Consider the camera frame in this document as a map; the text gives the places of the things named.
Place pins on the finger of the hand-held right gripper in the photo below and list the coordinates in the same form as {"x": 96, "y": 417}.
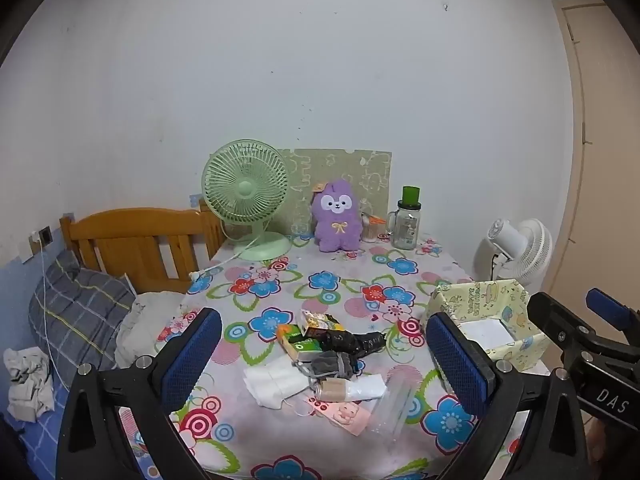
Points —
{"x": 552, "y": 317}
{"x": 607, "y": 307}

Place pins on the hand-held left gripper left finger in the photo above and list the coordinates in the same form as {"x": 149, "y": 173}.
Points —
{"x": 192, "y": 355}

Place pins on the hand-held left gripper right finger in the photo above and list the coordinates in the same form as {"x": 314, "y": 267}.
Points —
{"x": 457, "y": 365}

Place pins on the yellow printed paper box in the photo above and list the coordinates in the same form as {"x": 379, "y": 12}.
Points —
{"x": 500, "y": 300}

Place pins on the clear plastic bag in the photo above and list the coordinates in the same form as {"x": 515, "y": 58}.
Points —
{"x": 395, "y": 405}

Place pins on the white towel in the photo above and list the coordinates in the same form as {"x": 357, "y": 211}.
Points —
{"x": 275, "y": 382}

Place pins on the black plastic bag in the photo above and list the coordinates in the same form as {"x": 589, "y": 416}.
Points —
{"x": 350, "y": 342}

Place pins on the pink tag card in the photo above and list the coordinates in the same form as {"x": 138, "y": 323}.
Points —
{"x": 345, "y": 416}

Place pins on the cartoon print snack packet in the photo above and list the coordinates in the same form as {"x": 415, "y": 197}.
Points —
{"x": 317, "y": 320}

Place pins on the grey socks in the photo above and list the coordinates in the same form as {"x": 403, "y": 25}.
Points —
{"x": 327, "y": 364}

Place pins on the beige folded blanket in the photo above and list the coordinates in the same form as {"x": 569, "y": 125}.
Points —
{"x": 145, "y": 320}

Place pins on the white standing fan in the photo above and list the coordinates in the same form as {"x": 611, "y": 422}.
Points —
{"x": 515, "y": 250}

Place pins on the grey plaid pillow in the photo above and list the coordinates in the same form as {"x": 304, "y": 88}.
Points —
{"x": 80, "y": 310}

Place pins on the wooden bed headboard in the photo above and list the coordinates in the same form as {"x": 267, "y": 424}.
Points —
{"x": 140, "y": 245}

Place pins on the floral tablecloth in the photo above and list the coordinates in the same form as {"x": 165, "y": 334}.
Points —
{"x": 340, "y": 280}

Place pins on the glass jar mug green lid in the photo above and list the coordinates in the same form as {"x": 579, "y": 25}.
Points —
{"x": 407, "y": 222}

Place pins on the small container orange lid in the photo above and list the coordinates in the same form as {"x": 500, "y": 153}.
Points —
{"x": 371, "y": 227}

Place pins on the crumpled white cloth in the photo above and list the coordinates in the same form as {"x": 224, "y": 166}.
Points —
{"x": 27, "y": 382}

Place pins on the beige door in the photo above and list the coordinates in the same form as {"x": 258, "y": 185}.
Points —
{"x": 600, "y": 135}

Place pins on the green desk fan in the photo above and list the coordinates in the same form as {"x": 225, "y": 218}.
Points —
{"x": 245, "y": 187}

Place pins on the blue checked bed sheet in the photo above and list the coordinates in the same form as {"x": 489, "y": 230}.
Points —
{"x": 35, "y": 440}

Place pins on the purple plush toy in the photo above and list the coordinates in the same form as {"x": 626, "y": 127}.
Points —
{"x": 336, "y": 215}

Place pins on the green patterned board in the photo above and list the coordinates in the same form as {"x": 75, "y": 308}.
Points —
{"x": 370, "y": 170}

